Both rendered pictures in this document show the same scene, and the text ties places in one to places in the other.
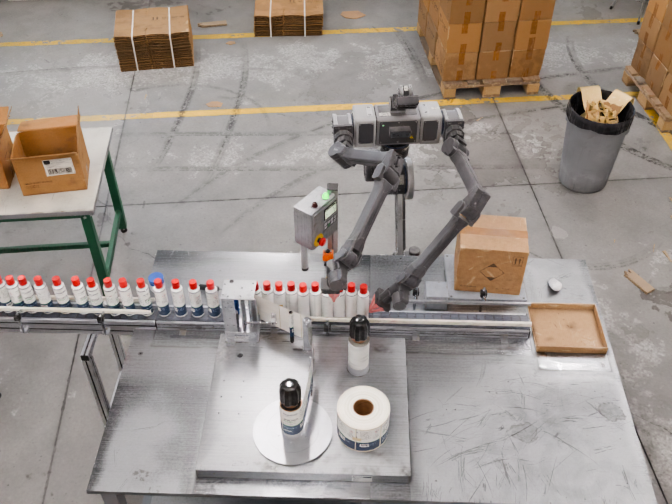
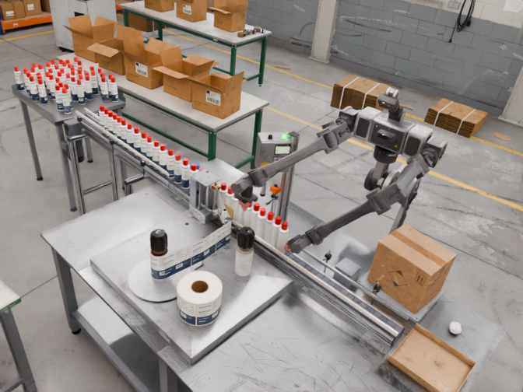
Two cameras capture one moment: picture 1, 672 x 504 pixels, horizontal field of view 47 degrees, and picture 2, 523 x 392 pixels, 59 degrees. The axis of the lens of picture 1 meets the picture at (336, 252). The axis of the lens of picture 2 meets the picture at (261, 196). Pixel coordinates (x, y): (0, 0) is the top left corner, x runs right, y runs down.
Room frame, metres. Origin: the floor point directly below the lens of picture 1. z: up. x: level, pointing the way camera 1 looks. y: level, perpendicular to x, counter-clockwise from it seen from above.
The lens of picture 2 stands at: (0.73, -1.16, 2.56)
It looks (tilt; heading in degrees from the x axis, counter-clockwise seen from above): 35 degrees down; 37
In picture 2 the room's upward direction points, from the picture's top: 7 degrees clockwise
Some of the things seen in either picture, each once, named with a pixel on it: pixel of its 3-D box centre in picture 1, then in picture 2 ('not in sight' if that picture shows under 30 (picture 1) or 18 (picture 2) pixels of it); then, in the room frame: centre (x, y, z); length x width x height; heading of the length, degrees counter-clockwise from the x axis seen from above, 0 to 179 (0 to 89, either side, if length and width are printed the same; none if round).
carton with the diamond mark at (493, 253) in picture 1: (489, 254); (409, 267); (2.61, -0.71, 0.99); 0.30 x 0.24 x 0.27; 83
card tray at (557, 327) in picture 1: (566, 327); (431, 361); (2.28, -1.02, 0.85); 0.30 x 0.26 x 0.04; 88
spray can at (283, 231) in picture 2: (363, 302); (282, 238); (2.31, -0.12, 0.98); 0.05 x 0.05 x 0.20
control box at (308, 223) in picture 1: (316, 218); (273, 152); (2.40, 0.08, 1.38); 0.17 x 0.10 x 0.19; 143
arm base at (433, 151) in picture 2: (454, 135); (428, 157); (2.89, -0.53, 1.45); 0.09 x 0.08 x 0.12; 95
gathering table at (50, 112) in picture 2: not in sight; (75, 140); (2.49, 2.33, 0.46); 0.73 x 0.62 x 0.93; 88
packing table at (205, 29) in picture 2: not in sight; (192, 45); (5.30, 3.93, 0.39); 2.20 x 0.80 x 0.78; 95
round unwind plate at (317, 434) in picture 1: (292, 430); (160, 278); (1.72, 0.17, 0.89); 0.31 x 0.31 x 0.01
